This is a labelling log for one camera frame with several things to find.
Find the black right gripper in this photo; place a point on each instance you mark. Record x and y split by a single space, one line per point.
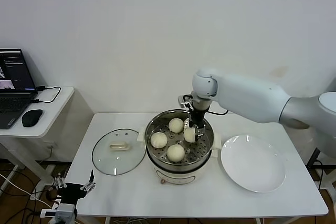
197 119

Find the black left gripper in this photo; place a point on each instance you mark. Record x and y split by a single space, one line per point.
73 192

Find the white steamed baozi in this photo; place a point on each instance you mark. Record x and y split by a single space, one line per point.
158 140
189 135
175 153
176 125

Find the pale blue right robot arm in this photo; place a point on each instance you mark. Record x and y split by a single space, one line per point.
249 95

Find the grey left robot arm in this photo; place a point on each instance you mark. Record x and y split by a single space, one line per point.
64 220

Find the stainless steel steamer basket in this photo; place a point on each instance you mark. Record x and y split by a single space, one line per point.
202 148

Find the white wrist connector block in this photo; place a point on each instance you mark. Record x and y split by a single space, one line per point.
48 213

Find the cream electric cooking pot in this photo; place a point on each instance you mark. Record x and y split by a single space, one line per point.
178 176

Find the white round plate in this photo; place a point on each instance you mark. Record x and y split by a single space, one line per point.
252 166

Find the white side table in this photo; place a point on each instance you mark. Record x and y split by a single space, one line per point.
52 113

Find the black computer mouse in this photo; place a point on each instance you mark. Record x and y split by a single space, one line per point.
32 118

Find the black laptop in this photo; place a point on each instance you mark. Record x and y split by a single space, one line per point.
13 103

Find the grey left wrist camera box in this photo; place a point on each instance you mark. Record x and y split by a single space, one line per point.
65 209

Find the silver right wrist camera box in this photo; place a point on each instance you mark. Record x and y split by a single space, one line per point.
183 100

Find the white wall outlet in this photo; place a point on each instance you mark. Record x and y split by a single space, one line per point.
51 146

